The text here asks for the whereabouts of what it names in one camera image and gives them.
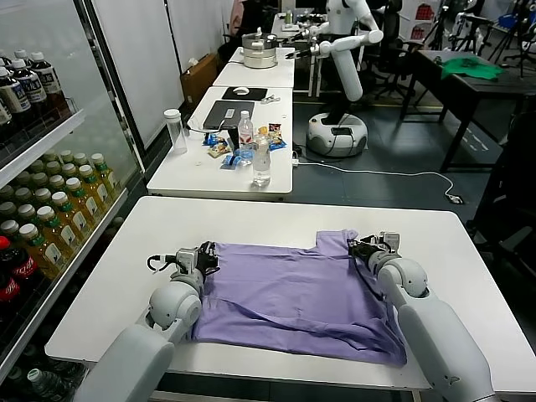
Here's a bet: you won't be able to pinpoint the black swivel chair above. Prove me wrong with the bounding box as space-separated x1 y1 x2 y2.
367 41 420 102

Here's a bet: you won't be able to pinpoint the brown cardboard box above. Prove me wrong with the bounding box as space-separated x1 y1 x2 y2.
180 53 219 106

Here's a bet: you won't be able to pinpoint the black mouse pad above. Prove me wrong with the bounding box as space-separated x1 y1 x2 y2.
221 86 269 102

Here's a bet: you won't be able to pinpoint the green cloth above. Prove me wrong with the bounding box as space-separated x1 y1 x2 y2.
441 56 506 81

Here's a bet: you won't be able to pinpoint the pink garment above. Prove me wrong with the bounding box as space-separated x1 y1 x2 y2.
230 0 248 37

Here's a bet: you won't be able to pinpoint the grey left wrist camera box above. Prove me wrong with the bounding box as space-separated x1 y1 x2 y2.
174 247 198 276

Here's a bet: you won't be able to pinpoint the purple t-shirt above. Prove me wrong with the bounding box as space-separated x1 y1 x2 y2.
190 228 410 366

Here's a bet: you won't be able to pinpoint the glass door drinks fridge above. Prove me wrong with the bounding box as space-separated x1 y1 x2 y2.
0 0 148 402

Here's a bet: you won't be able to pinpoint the white humanoid wheeled robot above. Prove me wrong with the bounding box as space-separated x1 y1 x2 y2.
288 0 384 159

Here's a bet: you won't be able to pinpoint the metal steamer pot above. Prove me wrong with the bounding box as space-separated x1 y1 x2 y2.
241 26 280 70

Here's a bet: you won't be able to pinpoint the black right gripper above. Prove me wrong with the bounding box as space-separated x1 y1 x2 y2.
347 235 380 270

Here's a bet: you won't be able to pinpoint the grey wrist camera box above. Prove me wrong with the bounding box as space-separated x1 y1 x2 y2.
174 247 198 276
378 231 404 255

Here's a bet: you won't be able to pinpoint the red and white boxes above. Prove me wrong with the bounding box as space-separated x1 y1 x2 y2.
400 0 437 44

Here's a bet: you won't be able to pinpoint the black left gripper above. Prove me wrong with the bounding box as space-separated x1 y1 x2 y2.
193 240 222 277

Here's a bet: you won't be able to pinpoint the clear water bottle white cap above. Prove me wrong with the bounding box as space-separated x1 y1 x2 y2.
27 368 70 402

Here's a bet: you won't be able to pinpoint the clear unlabelled water bottle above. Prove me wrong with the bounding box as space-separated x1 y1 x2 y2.
251 134 273 188

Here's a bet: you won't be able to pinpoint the small white table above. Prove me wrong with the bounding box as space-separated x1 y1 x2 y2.
212 47 296 90

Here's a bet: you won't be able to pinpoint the tan cookie packet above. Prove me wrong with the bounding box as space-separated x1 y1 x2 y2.
208 142 233 160

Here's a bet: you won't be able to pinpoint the cola bottle red label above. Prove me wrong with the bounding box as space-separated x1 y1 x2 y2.
0 235 44 295
0 274 23 313

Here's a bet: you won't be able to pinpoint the clear tumbler white lid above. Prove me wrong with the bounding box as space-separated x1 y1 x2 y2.
162 108 188 157

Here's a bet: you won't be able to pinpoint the black tripod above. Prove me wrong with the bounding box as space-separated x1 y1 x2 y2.
421 6 452 54

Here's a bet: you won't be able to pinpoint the long white side table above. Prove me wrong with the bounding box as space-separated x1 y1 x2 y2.
146 86 295 198

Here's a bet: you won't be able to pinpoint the cluttered white desk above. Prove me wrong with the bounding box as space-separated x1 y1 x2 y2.
271 13 320 41

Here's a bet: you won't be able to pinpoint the black high-back office chair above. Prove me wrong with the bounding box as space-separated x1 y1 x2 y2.
374 0 404 48

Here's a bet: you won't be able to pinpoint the red label water bottle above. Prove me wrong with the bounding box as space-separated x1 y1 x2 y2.
237 111 256 165

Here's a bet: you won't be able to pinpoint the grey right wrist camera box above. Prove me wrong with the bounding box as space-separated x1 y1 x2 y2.
378 231 404 255

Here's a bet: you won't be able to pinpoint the black table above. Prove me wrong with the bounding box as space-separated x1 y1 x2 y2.
399 49 536 173

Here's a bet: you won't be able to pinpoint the white floor cable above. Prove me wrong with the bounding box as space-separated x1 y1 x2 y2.
292 157 464 206

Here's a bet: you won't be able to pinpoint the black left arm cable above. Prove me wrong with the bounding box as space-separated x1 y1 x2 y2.
146 254 178 274

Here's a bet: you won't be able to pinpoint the dark grey laptop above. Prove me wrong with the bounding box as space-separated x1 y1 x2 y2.
203 100 256 131

